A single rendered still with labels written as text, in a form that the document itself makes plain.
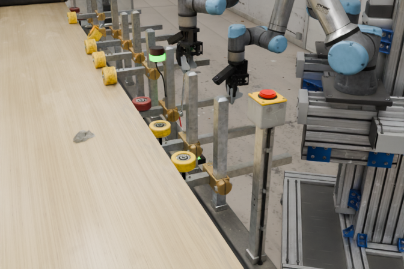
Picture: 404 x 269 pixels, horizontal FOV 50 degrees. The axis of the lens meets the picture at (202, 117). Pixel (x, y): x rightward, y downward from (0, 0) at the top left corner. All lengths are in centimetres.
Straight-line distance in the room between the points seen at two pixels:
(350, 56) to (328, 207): 116
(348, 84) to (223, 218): 64
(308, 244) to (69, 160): 121
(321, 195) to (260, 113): 151
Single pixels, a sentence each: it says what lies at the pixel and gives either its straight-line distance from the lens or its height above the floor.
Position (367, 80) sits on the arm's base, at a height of 109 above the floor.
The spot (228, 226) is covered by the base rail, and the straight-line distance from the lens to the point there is 145.
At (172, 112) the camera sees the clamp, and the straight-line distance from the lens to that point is 180.
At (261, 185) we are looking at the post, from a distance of 116.
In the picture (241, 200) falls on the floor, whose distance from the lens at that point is 273.
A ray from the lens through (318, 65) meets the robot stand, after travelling 209.
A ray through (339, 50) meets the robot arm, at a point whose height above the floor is 123.
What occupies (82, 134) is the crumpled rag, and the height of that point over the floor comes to 91.
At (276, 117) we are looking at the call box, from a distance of 106.
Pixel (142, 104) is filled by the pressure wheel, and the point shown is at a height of 91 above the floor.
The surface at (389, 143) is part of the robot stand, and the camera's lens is 158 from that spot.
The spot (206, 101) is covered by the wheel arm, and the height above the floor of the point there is 86.
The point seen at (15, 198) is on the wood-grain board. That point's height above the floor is 90.
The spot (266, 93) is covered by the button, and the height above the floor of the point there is 123.
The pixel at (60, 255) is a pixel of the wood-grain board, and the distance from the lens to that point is 111.
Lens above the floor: 163
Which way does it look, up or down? 26 degrees down
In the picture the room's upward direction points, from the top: straight up
